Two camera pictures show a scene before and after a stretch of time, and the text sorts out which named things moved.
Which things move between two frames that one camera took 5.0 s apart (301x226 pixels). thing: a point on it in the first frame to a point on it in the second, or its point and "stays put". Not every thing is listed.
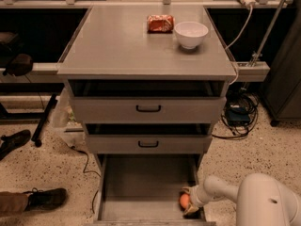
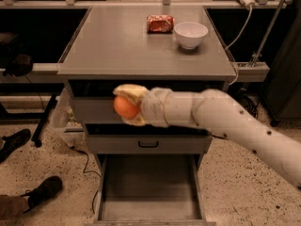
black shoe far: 12,141 stays put
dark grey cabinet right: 281,90 stays put
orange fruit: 184,201 to 125,108
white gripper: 197,197 to 153,107
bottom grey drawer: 143,189 stays put
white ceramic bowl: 190,34 stays put
